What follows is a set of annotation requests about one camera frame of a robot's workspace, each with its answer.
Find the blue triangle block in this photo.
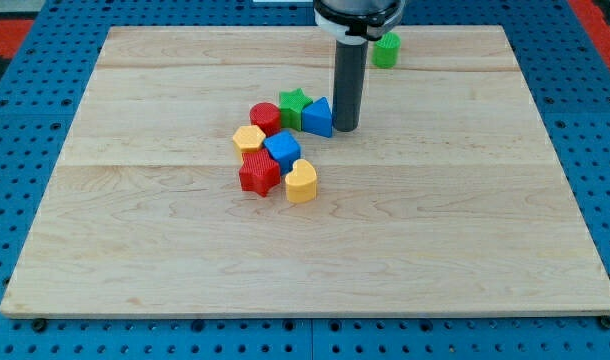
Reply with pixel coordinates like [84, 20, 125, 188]
[301, 97, 333, 138]

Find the green star block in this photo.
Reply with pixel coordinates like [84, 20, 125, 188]
[279, 88, 313, 131]

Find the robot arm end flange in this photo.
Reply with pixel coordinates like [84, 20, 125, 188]
[313, 0, 407, 45]

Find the red star block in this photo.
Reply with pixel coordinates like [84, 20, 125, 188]
[239, 149, 281, 197]

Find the yellow heart block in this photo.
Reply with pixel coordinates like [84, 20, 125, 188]
[285, 159, 318, 203]

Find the blue cube block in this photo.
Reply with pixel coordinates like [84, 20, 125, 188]
[263, 130, 301, 175]

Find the yellow hexagon block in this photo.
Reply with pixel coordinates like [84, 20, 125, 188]
[232, 125, 266, 160]

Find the red cylinder block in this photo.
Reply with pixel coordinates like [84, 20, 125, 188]
[249, 102, 281, 137]

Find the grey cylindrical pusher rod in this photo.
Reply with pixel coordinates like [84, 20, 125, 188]
[332, 41, 368, 132]

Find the wooden board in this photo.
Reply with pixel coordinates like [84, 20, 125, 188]
[0, 26, 610, 319]

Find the green cylinder block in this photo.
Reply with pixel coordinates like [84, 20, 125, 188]
[371, 32, 401, 69]

